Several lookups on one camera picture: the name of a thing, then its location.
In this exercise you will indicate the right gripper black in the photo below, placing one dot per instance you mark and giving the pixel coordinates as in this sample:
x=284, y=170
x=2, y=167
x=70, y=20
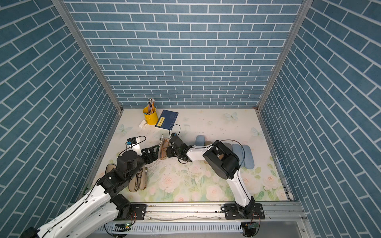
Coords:
x=169, y=154

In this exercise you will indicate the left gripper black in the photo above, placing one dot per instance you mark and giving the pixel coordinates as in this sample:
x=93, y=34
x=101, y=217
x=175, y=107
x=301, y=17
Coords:
x=154, y=156

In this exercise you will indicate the beige case striped glasses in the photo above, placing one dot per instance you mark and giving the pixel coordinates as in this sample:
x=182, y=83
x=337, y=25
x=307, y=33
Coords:
x=164, y=144

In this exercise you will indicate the blue case orange glasses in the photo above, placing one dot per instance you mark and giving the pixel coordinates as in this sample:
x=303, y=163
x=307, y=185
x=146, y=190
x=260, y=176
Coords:
x=200, y=140

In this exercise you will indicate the blue case yellow glasses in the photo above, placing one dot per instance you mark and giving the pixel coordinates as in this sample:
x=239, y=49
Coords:
x=239, y=151

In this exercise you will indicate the blue case white glasses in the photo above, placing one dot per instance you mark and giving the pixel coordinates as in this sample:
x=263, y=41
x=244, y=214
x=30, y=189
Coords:
x=248, y=161

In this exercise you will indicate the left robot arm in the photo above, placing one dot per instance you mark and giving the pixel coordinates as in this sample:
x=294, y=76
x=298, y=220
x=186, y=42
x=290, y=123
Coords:
x=104, y=202

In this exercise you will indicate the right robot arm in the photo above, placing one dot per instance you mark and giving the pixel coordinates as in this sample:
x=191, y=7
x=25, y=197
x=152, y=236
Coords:
x=224, y=162

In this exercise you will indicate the beige case black glasses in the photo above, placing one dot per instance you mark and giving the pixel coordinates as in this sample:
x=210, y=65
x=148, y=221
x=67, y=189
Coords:
x=110, y=167

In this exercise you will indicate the dark blue book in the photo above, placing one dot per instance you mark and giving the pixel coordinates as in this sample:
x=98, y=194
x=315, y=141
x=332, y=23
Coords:
x=167, y=119

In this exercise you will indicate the yellow pen cup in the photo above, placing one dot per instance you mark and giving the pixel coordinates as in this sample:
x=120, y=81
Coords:
x=150, y=118

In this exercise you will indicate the white eraser sharpener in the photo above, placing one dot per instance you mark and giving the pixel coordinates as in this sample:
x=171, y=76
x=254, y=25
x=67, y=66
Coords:
x=142, y=124

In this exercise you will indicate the pencils in cup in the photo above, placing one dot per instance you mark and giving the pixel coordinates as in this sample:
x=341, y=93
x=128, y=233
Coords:
x=151, y=106

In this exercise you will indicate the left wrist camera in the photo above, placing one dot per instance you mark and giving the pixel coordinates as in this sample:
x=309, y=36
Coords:
x=133, y=143

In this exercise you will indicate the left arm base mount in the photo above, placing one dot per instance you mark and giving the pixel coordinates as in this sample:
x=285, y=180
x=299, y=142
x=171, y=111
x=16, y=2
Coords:
x=134, y=212

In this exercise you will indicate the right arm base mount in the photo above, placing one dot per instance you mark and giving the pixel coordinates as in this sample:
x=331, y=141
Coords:
x=233, y=211

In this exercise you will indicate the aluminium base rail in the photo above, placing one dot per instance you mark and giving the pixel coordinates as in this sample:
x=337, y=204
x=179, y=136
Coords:
x=205, y=219

